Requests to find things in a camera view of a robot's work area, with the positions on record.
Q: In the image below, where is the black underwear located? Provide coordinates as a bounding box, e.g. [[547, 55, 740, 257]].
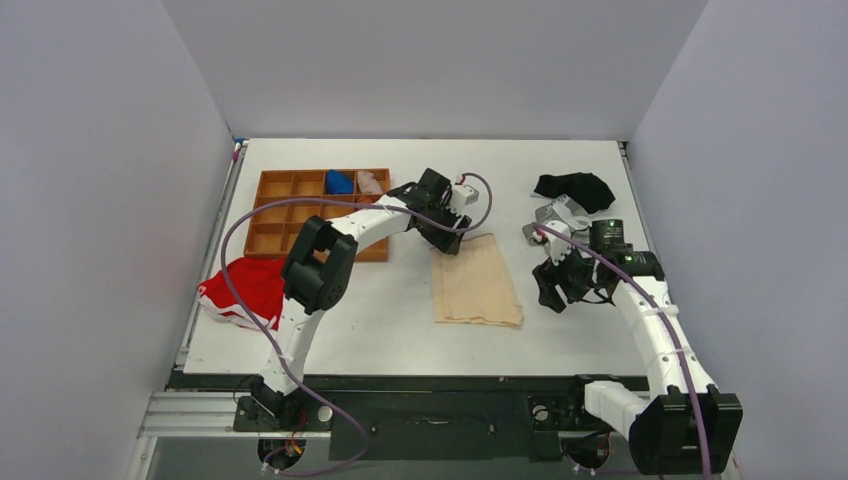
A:
[[533, 172, 616, 214]]

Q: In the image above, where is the grey underwear white band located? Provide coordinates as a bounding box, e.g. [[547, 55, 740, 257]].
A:
[[534, 195, 592, 244]]

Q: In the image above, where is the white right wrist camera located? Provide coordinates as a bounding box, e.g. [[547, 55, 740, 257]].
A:
[[541, 220, 572, 265]]

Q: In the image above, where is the aluminium table edge rail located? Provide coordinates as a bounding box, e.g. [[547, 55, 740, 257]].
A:
[[172, 138, 250, 371]]

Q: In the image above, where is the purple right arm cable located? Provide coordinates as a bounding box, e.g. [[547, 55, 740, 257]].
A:
[[533, 223, 713, 480]]

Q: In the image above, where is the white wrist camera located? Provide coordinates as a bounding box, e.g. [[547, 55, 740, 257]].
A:
[[448, 176, 480, 215], [541, 220, 572, 265]]

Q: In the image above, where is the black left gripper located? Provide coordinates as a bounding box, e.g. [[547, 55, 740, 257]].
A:
[[419, 200, 469, 255]]

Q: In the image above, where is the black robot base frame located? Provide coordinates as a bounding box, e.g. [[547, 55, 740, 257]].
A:
[[165, 370, 704, 463]]

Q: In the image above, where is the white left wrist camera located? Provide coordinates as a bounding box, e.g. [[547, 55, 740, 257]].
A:
[[448, 176, 480, 215]]

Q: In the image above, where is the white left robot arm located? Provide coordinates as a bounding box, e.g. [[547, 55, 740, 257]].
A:
[[251, 169, 479, 430]]

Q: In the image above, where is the wooden compartment tray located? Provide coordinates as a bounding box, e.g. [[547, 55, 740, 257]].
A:
[[243, 168, 391, 259]]

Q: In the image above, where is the blue rolled underwear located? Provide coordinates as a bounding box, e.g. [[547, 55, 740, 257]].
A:
[[325, 170, 355, 195]]

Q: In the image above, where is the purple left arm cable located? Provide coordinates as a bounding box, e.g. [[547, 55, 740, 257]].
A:
[[219, 172, 494, 478]]

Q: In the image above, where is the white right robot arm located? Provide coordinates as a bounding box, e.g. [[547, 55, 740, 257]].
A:
[[529, 219, 743, 479]]

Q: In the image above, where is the cream beige underwear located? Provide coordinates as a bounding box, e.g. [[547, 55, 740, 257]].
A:
[[430, 233, 524, 329]]

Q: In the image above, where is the red underwear white band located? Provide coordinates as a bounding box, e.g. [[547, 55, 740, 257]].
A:
[[197, 257, 284, 331]]

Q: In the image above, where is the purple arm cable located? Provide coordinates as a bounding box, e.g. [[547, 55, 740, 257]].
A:
[[219, 172, 494, 478], [533, 223, 713, 480]]

